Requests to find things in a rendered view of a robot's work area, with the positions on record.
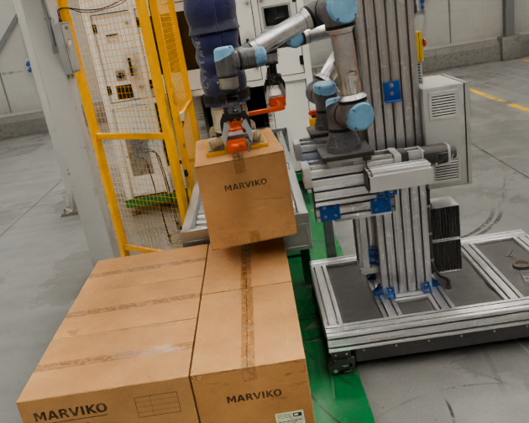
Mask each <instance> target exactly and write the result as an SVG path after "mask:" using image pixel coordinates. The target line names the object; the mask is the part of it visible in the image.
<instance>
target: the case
mask: <svg viewBox="0 0 529 423"><path fill-rule="evenodd" d="M259 130H261V131H262V133H263V135H264V137H265V139H266V140H267V142H268V145H269V146H268V147H263V148H258V149H251V150H250V152H249V151H248V150H246V151H241V152H237V153H232V154H229V153H228V154H224V155H219V156H214V157H210V158H207V156H206V140H208V139H203V140H198V141H196V156H195V171H196V178H197V183H198V186H199V191H200V195H201V199H202V206H203V210H204V214H205V218H206V223H207V230H208V234H209V238H210V242H211V246H212V250H217V249H221V248H230V247H234V246H238V245H243V244H247V243H255V242H259V241H264V240H269V239H273V238H281V237H285V236H290V235H294V234H297V227H296V218H295V213H294V207H293V201H292V196H291V187H290V181H289V175H288V170H287V165H286V160H285V150H283V148H282V147H281V145H280V143H279V141H278V140H277V138H276V137H275V135H274V134H273V132H272V131H271V129H270V128H261V129H259Z"/></svg>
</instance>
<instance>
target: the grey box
mask: <svg viewBox="0 0 529 423"><path fill-rule="evenodd" d="M52 27H53V30H54V34H55V40H56V43H57V46H58V50H59V53H60V59H61V63H62V65H63V69H64V72H65V75H71V74H74V73H77V72H79V71H81V67H80V63H79V60H78V56H77V53H76V47H75V43H74V39H73V36H72V32H71V26H70V24H69V22H59V23H53V24H52Z"/></svg>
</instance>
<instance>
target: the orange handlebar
mask: <svg viewBox="0 0 529 423"><path fill-rule="evenodd" d="M275 104H276V105H277V106H278V107H269V108H265V109H260V110H255V111H251V112H248V113H249V117H251V116H255V115H260V114H265V113H269V112H278V111H282V110H285V105H284V104H283V103H282V102H281V101H280V100H276V101H275ZM235 130H236V131H239V130H241V127H239V126H237V127H236V128H230V129H229V131H228V132H229V133H230V132H232V131H235ZM245 145H246V143H245V142H241V143H236V144H232V145H231V148H232V149H241V148H243V147H245Z"/></svg>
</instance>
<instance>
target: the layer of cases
mask: <svg viewBox="0 0 529 423"><path fill-rule="evenodd" d="M16 404H17V407H18V410H19V413H20V415H21V418H22V421H23V423H315V417H314V412H313V406H312V396H311V390H310V384H309V378H308V372H307V367H306V357H305V352H304V347H303V342H302V338H301V328H300V324H299V319H298V315H297V309H296V301H295V296H294V291H293V286H292V282H291V273H290V268H289V264H288V258H287V253H286V249H285V240H284V237H281V238H273V239H269V240H264V241H259V242H255V243H247V244H243V245H238V246H234V247H230V248H221V249H217V250H212V246H211V244H210V243H209V246H208V244H203V245H196V246H191V247H185V248H175V249H170V250H165V251H159V252H153V253H143V254H137V255H132V256H127V257H121V258H110V259H105V260H99V261H97V264H96V266H95V267H94V269H93V271H92V272H91V274H90V276H89V277H88V279H87V281H86V283H85V284H84V286H83V287H82V289H81V292H80V293H79V295H78V296H77V298H76V300H75V302H74V303H73V305H72V307H71V308H70V310H69V312H68V313H67V315H66V317H65V319H64V320H63V322H62V323H61V325H60V328H59V329H58V331H57V333H56V334H55V336H54V338H53V339H52V341H51V343H50V345H49V346H48V348H47V349H46V351H45V354H44V355H43V357H42V358H41V360H40V361H39V364H38V365H37V367H36V369H35V370H34V372H33V374H32V375H31V377H30V379H29V381H28V383H27V384H26V386H25V387H24V390H23V391H22V393H21V395H20V396H19V397H18V400H17V401H16Z"/></svg>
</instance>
